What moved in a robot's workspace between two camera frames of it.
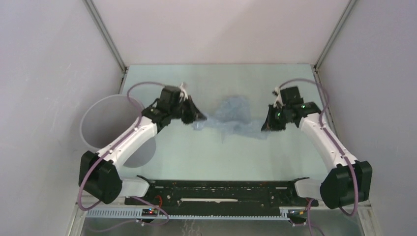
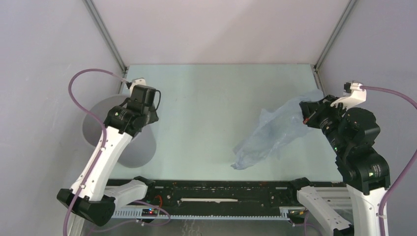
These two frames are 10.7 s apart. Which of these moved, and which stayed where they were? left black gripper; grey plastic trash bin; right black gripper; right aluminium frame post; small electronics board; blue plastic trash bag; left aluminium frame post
Moved: blue plastic trash bag; right black gripper; left black gripper
Stayed: small electronics board; left aluminium frame post; right aluminium frame post; grey plastic trash bin
